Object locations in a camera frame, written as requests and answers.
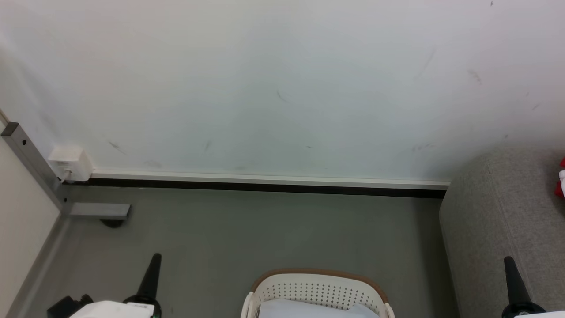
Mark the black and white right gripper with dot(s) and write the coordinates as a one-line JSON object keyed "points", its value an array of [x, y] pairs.
{"points": [[525, 311]]}

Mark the grey metal frame foot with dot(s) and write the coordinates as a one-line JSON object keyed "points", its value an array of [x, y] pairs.
{"points": [[99, 210]]}

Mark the grey metal frame post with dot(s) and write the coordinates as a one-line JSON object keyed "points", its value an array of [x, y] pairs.
{"points": [[33, 161]]}

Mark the grey fabric sofa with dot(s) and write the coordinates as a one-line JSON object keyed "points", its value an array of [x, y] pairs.
{"points": [[503, 212]]}

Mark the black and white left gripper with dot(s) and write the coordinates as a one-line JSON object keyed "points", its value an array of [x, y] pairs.
{"points": [[128, 309]]}

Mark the white perforated laundry basket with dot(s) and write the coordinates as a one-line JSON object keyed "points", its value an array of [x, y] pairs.
{"points": [[309, 287]]}

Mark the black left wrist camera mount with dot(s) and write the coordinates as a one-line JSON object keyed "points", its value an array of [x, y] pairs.
{"points": [[66, 307]]}

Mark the black caster wheel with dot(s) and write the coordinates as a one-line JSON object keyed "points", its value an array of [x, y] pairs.
{"points": [[112, 223]]}

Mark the black baseboard strip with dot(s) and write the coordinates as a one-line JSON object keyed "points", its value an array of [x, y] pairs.
{"points": [[265, 187]]}

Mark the red cloth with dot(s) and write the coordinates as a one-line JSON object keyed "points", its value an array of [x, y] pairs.
{"points": [[559, 191]]}

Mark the white wall socket box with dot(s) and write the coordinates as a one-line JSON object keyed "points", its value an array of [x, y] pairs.
{"points": [[70, 161]]}

